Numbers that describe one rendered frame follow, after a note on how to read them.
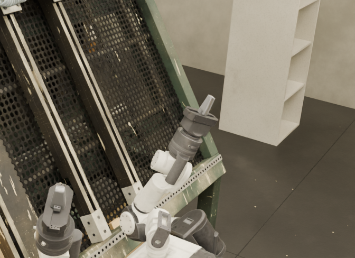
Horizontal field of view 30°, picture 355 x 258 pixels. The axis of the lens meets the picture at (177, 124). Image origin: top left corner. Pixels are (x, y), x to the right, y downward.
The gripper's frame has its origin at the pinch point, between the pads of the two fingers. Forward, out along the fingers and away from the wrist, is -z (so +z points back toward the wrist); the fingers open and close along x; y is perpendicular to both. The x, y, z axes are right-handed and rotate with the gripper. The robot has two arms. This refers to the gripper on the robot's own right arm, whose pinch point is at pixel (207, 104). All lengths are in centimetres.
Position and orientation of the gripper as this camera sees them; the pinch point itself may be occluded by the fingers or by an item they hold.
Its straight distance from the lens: 203.6
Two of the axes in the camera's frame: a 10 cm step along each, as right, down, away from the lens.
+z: -4.6, 8.4, 2.8
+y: -4.6, -5.0, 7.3
